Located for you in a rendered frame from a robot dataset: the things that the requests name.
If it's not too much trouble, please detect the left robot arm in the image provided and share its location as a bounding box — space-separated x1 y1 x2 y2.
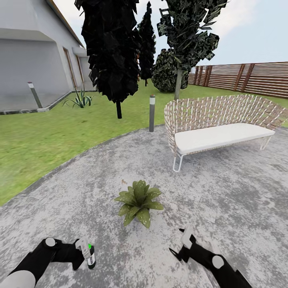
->
0 236 91 288

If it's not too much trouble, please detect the insectifuge atomizer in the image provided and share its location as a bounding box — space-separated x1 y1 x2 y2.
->
87 245 96 269

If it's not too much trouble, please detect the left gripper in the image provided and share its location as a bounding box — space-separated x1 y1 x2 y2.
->
61 242 85 271

